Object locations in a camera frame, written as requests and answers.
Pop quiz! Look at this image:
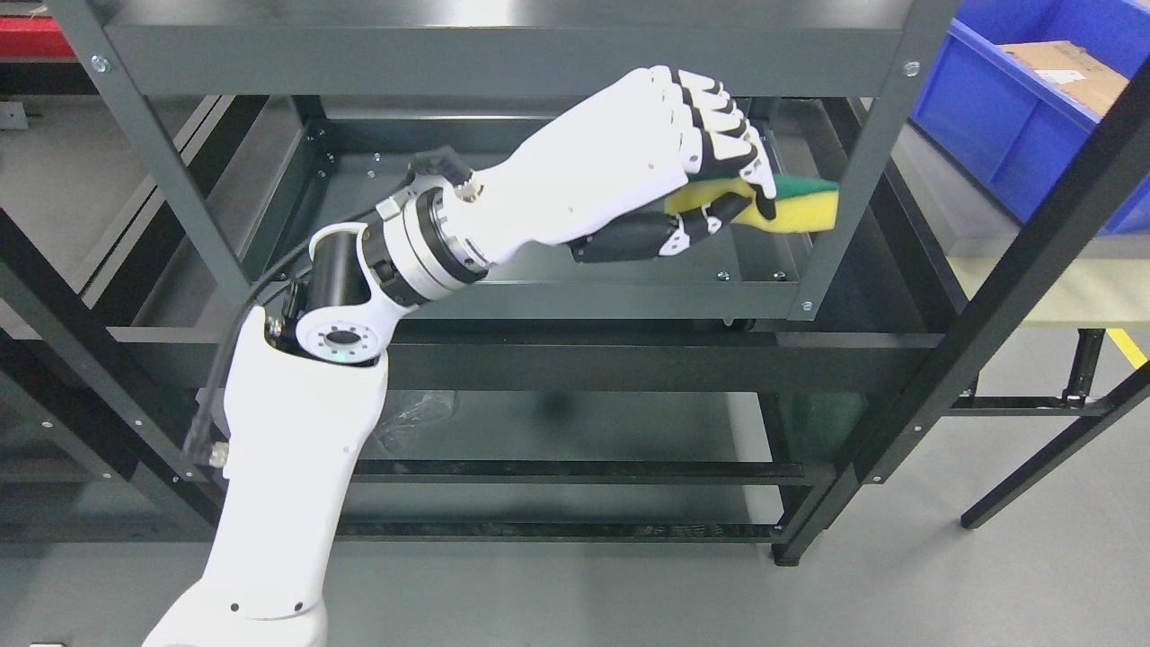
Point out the cardboard box in bin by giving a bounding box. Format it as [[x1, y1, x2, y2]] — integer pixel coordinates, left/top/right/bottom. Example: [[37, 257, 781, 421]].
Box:
[[1001, 40, 1129, 116]]

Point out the blue plastic bin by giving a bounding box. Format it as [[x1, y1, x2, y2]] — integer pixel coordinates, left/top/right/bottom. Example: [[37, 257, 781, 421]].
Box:
[[911, 1, 1147, 224]]

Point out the green yellow sponge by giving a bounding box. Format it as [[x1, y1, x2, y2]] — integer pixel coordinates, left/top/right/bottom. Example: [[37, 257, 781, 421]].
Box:
[[664, 174, 840, 234]]

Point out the grey metal shelf unit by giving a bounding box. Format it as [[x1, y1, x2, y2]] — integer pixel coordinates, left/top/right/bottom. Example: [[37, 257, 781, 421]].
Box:
[[47, 1, 960, 321]]

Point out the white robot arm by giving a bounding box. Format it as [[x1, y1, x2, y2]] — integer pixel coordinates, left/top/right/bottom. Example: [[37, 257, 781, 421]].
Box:
[[144, 146, 488, 646]]

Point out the black metal shelf rack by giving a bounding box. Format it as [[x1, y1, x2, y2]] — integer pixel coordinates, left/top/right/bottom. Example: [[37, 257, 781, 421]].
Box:
[[0, 54, 1150, 567]]

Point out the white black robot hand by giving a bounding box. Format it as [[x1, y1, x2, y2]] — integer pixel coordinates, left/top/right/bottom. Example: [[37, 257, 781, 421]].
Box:
[[442, 66, 777, 265]]

